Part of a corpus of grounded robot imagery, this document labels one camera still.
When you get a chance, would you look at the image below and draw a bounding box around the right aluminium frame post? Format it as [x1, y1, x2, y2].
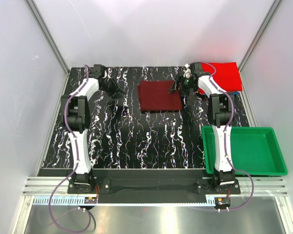
[238, 0, 284, 73]

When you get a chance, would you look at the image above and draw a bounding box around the aluminium front rail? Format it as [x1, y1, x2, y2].
[12, 174, 293, 234]

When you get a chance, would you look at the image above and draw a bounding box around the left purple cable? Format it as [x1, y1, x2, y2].
[48, 63, 96, 233]

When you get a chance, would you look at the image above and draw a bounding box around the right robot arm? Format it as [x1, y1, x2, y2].
[169, 62, 235, 193]

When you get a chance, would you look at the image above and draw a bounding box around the purple cable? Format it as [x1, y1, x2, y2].
[205, 62, 254, 212]
[48, 63, 96, 233]

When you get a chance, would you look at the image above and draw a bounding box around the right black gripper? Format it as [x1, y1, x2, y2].
[168, 74, 196, 98]

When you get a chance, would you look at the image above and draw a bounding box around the connector box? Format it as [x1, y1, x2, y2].
[215, 197, 231, 206]
[84, 196, 98, 205]

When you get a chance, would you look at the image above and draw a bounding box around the right connector box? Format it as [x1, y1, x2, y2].
[215, 197, 231, 206]

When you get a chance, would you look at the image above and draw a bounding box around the dark red t-shirt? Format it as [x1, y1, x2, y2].
[137, 80, 182, 112]

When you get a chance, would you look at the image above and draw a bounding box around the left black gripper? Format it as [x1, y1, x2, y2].
[100, 78, 126, 99]

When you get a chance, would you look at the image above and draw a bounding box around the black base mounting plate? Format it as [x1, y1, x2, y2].
[39, 168, 240, 204]

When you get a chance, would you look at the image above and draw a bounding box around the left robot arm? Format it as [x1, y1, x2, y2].
[61, 64, 125, 194]

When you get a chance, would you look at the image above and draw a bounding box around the aluminium frame post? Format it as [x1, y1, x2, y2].
[24, 0, 70, 75]
[238, 0, 284, 73]

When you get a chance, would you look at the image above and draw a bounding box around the folded bright red t-shirt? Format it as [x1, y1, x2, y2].
[202, 62, 243, 92]

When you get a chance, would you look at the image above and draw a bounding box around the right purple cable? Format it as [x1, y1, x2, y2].
[205, 62, 254, 212]

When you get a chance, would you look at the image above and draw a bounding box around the left connector box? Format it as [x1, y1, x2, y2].
[84, 196, 98, 205]

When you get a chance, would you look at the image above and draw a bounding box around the green plastic tray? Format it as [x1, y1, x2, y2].
[202, 126, 288, 176]

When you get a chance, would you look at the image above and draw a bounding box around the left aluminium frame post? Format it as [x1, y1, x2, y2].
[24, 0, 70, 75]

